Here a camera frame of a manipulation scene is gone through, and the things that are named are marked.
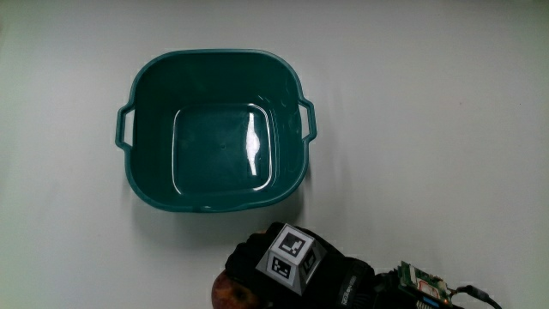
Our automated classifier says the person's right hand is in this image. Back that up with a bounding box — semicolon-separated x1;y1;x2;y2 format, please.
224;221;377;309

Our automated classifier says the red apple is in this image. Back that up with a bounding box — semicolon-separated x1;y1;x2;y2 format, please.
210;270;270;309

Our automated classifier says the white desk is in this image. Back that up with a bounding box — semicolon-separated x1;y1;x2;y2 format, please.
0;0;549;309

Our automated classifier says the green plastic basin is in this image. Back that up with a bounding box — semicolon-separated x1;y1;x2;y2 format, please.
114;48;318;214

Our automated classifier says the black cable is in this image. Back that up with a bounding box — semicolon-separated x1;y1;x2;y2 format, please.
453;284;504;309

